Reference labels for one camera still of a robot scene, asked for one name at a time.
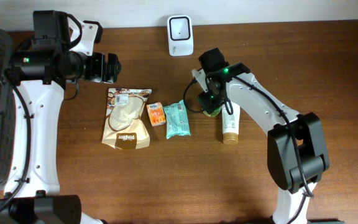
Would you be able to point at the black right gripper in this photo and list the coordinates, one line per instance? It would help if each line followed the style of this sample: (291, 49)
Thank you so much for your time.
(211, 102)

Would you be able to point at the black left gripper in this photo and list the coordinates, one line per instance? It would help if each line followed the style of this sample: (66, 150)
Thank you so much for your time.
(98, 74)

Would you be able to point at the green lid jar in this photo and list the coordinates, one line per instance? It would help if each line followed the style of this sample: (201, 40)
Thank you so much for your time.
(212, 113)

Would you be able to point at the white cream tube gold cap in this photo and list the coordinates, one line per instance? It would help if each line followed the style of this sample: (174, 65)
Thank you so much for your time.
(231, 125)

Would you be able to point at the teal snack packet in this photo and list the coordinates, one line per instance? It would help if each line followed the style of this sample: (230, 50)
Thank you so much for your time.
(177, 120)

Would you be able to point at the orange tissue pack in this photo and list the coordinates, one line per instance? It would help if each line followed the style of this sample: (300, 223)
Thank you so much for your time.
(156, 114)

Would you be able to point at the tan bread bag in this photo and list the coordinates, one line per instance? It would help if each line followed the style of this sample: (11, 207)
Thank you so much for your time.
(123, 127)

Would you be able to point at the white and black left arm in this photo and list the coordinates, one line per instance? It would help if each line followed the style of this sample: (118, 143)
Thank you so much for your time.
(33, 78)

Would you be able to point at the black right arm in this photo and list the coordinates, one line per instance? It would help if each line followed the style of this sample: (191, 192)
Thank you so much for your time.
(297, 154)

